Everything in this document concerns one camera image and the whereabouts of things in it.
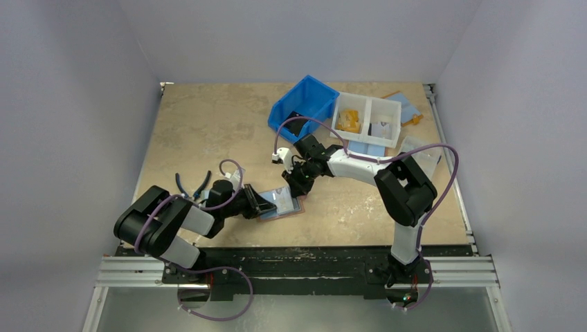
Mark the card in white tray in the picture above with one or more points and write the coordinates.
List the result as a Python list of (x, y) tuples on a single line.
[(381, 130)]

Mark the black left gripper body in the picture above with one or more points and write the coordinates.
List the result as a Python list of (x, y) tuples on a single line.
[(241, 205)]

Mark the white divided plastic tray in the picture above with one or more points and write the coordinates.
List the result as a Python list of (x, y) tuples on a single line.
[(370, 110)]

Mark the white VIP card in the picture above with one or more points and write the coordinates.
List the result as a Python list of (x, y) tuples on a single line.
[(283, 199)]

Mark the orange card holder in tray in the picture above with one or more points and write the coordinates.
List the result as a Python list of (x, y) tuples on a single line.
[(348, 120)]

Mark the black card in blue bin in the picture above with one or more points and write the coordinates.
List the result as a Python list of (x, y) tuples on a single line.
[(295, 126)]

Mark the blue plastic bin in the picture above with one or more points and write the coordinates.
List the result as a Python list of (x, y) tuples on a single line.
[(309, 97)]

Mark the blue handled pliers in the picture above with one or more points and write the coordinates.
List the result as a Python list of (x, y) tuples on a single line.
[(192, 192)]

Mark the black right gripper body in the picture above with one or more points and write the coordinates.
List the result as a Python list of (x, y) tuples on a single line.
[(297, 181)]

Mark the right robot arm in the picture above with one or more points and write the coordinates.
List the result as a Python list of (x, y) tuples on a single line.
[(406, 191)]

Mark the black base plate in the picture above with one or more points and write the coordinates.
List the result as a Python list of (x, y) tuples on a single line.
[(332, 270)]

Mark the clear plastic screw box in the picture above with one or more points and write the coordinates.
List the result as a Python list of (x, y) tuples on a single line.
[(427, 159)]

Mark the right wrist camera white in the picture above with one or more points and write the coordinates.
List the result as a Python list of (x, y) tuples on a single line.
[(283, 156)]

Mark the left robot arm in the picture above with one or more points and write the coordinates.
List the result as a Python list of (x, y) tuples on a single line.
[(152, 222)]

